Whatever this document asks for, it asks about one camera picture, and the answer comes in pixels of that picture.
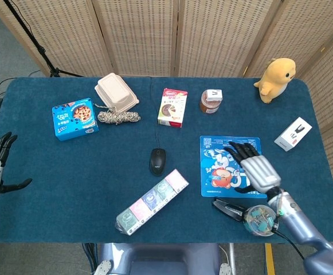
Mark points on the black stapler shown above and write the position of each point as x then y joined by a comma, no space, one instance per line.
227,209

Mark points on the beige takeout clamshell container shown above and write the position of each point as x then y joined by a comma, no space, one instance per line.
116,90

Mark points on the blue table cloth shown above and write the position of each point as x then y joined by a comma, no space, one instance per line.
68,177

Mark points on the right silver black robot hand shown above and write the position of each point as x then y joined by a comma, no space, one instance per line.
259,172

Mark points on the wrapped tissue multipack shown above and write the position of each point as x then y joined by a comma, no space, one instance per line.
152,200

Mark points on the clear jar amber contents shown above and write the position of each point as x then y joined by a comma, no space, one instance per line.
209,106

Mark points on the black tripod stand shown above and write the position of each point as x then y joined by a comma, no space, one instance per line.
37,48

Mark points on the black computer mouse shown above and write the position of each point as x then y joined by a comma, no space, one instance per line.
157,161

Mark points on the blue-grey robot torso base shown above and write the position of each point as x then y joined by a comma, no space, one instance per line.
160,259

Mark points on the blue cartoon mouse pad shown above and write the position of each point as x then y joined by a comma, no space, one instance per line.
212,149

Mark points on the yellow plush toy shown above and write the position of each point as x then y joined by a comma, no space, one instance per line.
275,80

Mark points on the red white cake box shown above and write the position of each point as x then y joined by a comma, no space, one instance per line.
172,109

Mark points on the clear round clip container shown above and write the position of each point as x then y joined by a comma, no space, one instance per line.
259,220

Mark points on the blue cookie box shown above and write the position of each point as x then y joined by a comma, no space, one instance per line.
74,120

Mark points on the small white cardboard box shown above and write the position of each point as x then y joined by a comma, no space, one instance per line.
214,95

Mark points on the white box with black print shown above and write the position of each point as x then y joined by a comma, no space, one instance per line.
293,134

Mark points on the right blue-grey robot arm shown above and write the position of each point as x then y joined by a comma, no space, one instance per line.
301,226

